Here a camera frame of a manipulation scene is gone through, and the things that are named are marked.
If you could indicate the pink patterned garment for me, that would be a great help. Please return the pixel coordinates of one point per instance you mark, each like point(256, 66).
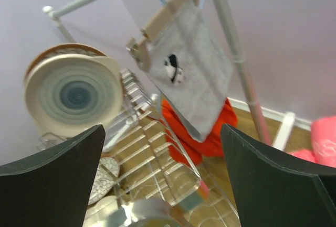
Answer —
point(322, 143)

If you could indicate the steel two-tier dish rack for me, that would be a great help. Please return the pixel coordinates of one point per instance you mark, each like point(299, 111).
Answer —
point(140, 143)

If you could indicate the white clothes rail frame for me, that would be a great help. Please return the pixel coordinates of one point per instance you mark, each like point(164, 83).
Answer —
point(228, 26)

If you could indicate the white divided plate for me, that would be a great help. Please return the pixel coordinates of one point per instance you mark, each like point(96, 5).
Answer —
point(97, 215)

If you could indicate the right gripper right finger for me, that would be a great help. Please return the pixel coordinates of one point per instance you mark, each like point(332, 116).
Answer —
point(273, 188)

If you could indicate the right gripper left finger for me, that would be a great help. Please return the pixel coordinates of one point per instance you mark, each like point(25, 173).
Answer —
point(52, 187)

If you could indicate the floral brown rim plate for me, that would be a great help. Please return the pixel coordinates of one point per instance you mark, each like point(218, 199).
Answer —
point(69, 48)
point(103, 182)

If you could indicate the orange garment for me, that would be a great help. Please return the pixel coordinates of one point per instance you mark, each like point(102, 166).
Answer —
point(211, 146)

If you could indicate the grey swirl ceramic plate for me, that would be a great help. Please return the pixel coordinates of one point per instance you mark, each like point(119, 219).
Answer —
point(67, 94)

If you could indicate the beige clip hanger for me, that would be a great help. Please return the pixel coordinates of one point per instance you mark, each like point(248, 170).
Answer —
point(151, 31)

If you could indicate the grey towel with panda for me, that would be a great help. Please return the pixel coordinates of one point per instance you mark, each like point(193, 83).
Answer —
point(191, 70)

